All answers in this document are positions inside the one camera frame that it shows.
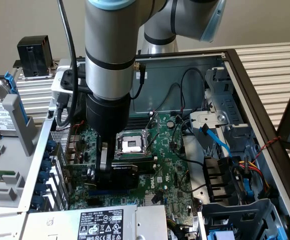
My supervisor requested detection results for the silver optical drive cage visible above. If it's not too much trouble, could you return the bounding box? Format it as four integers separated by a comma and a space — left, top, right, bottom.
204, 66, 260, 161

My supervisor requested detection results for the blue disk carrier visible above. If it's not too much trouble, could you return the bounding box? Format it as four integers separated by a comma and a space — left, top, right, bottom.
4, 71, 28, 126

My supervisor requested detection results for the blue SATA wire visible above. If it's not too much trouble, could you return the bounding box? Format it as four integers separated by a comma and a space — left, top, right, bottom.
199, 123, 233, 159

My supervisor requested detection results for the green graphics card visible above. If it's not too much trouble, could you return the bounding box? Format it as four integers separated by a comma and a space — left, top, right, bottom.
51, 147, 140, 191

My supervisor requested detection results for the blue expansion slot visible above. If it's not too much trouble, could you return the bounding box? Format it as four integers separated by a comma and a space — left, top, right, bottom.
88, 188, 131, 197

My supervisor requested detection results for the open metal PC case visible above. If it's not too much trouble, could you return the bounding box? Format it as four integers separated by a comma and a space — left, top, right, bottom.
16, 48, 290, 240

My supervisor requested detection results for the dark RAM stick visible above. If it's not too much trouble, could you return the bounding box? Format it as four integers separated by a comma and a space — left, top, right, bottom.
137, 160, 157, 175

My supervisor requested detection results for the black angled plug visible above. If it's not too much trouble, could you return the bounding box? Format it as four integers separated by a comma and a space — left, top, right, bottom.
151, 190, 163, 205

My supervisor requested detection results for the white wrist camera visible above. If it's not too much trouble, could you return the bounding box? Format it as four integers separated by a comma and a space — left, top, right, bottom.
51, 64, 88, 101

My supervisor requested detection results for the metal socket cover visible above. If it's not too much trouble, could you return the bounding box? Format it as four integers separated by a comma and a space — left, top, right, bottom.
143, 111, 160, 156

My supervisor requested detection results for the CPU socket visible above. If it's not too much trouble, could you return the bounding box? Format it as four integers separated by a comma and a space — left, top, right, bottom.
113, 129, 153, 161

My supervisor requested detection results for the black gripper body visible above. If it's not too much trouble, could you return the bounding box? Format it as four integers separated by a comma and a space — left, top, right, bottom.
86, 93, 132, 141

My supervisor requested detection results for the grey metal disk bay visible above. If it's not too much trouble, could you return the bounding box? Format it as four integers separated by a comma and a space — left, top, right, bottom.
197, 198, 290, 240

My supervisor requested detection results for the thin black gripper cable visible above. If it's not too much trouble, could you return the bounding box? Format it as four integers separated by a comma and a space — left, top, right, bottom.
129, 62, 147, 100

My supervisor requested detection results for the red black twisted wire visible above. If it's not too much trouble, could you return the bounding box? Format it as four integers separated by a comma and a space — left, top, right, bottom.
55, 119, 87, 162
254, 136, 282, 161

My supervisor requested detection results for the green motherboard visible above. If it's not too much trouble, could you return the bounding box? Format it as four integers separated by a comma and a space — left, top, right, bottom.
68, 112, 198, 229

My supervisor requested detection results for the multicolour power wire bundle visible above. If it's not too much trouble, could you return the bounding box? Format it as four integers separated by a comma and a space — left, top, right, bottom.
231, 156, 272, 194

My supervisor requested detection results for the blue plastic clip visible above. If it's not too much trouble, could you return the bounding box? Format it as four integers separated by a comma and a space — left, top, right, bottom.
242, 176, 255, 199

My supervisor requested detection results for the black fan shroud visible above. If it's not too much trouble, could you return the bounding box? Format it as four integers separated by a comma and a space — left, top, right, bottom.
202, 154, 243, 204

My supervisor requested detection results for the black CPU cooler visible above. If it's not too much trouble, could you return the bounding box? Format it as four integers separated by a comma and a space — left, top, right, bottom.
13, 34, 58, 81

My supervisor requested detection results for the white case label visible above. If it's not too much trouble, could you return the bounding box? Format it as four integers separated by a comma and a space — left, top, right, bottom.
135, 71, 149, 81

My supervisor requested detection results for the grey parts rack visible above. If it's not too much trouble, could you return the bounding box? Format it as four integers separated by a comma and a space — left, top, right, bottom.
0, 93, 40, 209

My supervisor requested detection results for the thick black camera cable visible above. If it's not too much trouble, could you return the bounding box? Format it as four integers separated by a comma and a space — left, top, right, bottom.
56, 0, 82, 130

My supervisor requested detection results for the braided power cable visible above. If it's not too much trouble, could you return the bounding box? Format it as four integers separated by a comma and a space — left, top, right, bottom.
166, 217, 194, 240

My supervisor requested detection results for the silver power supply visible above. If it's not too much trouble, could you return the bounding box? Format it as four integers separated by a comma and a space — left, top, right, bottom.
22, 204, 169, 240

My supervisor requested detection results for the silver bay bracket plate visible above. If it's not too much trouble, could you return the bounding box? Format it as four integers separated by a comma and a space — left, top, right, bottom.
189, 111, 229, 133

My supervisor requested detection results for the black RAM slot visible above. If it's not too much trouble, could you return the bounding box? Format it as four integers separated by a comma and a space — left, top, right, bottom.
114, 156, 158, 166
128, 113, 153, 122
126, 122, 151, 131
127, 119, 152, 128
128, 116, 152, 125

